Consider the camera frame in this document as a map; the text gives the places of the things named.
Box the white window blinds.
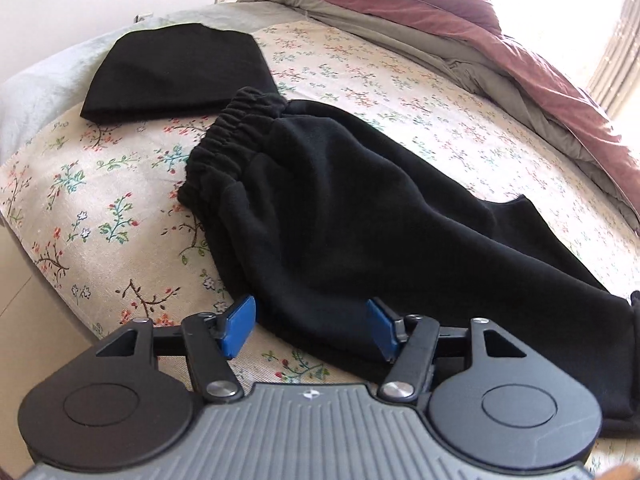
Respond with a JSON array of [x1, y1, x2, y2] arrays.
[[588, 0, 640, 119]]

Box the folded black garment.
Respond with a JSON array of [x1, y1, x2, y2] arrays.
[[80, 23, 278, 125]]

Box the floral bed sheet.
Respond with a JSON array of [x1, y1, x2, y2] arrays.
[[0, 22, 640, 476]]

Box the black sweatpants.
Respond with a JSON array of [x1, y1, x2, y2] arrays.
[[178, 88, 639, 437]]

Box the pink grey duvet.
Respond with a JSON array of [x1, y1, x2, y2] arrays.
[[242, 0, 639, 229]]

